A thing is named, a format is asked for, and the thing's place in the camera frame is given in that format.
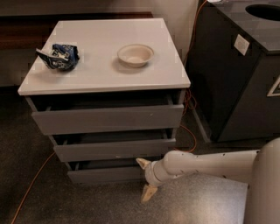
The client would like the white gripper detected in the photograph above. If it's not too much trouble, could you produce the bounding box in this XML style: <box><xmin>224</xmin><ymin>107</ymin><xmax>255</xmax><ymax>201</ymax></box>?
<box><xmin>136</xmin><ymin>157</ymin><xmax>175</xmax><ymax>203</ymax></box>

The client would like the grey bottom drawer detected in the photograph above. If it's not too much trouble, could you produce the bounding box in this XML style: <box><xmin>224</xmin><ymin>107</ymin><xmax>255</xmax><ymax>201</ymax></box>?
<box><xmin>67</xmin><ymin>157</ymin><xmax>144</xmax><ymax>185</ymax></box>

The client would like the grey drawer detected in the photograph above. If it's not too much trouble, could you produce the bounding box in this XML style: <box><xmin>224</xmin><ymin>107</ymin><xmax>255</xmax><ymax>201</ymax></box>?
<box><xmin>67</xmin><ymin>157</ymin><xmax>144</xmax><ymax>185</ymax></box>
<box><xmin>54</xmin><ymin>129</ymin><xmax>176</xmax><ymax>162</ymax></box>
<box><xmin>31</xmin><ymin>96</ymin><xmax>183</xmax><ymax>136</ymax></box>

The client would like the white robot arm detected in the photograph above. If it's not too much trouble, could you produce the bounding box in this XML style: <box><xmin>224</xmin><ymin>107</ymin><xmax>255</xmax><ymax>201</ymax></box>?
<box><xmin>136</xmin><ymin>138</ymin><xmax>280</xmax><ymax>224</ymax></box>

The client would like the grey middle drawer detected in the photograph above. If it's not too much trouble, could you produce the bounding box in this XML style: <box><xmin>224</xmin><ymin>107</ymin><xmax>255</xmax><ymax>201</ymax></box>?
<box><xmin>54</xmin><ymin>129</ymin><xmax>176</xmax><ymax>162</ymax></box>

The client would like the grey top drawer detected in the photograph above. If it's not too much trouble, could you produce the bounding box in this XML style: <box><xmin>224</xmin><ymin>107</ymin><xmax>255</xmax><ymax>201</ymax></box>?
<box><xmin>31</xmin><ymin>96</ymin><xmax>183</xmax><ymax>136</ymax></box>

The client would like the grey drawer cabinet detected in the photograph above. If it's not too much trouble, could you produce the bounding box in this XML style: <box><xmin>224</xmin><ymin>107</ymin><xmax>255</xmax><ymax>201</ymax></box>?
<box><xmin>17</xmin><ymin>17</ymin><xmax>192</xmax><ymax>186</ymax></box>

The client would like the white paper bowl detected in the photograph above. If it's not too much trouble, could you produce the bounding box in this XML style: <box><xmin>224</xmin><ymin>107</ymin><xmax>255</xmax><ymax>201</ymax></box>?
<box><xmin>117</xmin><ymin>44</ymin><xmax>154</xmax><ymax>68</ymax></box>

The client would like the dark grey trash bin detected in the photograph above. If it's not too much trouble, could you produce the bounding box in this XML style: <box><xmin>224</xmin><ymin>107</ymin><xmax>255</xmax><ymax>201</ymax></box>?
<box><xmin>185</xmin><ymin>0</ymin><xmax>280</xmax><ymax>142</ymax></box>

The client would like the crumpled blue chip bag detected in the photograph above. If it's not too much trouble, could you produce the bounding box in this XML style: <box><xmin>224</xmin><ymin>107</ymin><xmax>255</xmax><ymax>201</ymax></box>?
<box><xmin>36</xmin><ymin>44</ymin><xmax>80</xmax><ymax>71</ymax></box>

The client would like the white sticker on bin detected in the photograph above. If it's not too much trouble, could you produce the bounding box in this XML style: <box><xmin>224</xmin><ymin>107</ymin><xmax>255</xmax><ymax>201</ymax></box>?
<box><xmin>234</xmin><ymin>34</ymin><xmax>249</xmax><ymax>56</ymax></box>

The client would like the orange extension cable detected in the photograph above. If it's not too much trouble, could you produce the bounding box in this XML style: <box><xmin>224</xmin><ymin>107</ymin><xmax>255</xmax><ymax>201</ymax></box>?
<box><xmin>10</xmin><ymin>0</ymin><xmax>208</xmax><ymax>224</ymax></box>

